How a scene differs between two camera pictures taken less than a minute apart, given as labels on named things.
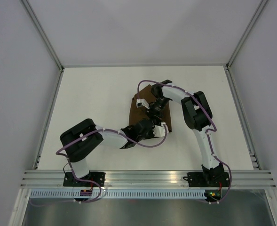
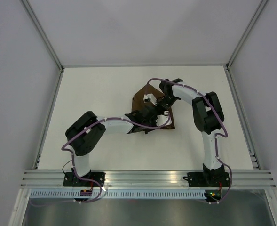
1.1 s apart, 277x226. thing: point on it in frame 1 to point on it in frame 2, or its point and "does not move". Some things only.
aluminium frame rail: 124,179 does not move
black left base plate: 70,181 does not move
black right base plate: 199,179 does not move
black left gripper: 152,135 to 154,118
